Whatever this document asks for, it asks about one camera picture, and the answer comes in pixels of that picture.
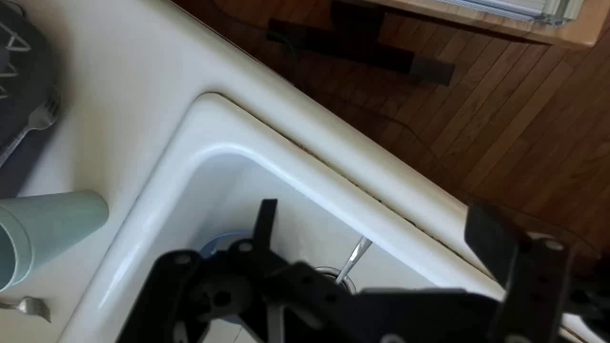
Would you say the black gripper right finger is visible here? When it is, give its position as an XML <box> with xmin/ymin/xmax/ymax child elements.
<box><xmin>463</xmin><ymin>202</ymin><xmax>577</xmax><ymax>343</ymax></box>

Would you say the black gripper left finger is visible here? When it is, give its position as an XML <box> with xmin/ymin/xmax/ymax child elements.
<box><xmin>116</xmin><ymin>198</ymin><xmax>348</xmax><ymax>343</ymax></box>

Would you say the blue plate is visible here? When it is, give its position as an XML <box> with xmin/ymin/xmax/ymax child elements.
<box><xmin>198</xmin><ymin>229</ymin><xmax>255</xmax><ymax>263</ymax></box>

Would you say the white kitchen sink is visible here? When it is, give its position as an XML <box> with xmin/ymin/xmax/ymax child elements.
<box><xmin>59</xmin><ymin>92</ymin><xmax>610</xmax><ymax>343</ymax></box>

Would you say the pale blue-green plastic cup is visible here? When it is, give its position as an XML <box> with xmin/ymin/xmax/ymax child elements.
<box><xmin>0</xmin><ymin>189</ymin><xmax>110</xmax><ymax>294</ymax></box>

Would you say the silver fork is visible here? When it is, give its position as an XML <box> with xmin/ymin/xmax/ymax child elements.
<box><xmin>0</xmin><ymin>93</ymin><xmax>62</xmax><ymax>168</ymax></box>

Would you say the black metal floor bar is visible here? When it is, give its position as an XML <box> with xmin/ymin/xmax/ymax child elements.
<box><xmin>264</xmin><ymin>2</ymin><xmax>457</xmax><ymax>88</ymax></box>

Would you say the light wooden frame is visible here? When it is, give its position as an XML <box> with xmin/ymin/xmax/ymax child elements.
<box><xmin>373</xmin><ymin>0</ymin><xmax>610</xmax><ymax>50</ymax></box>

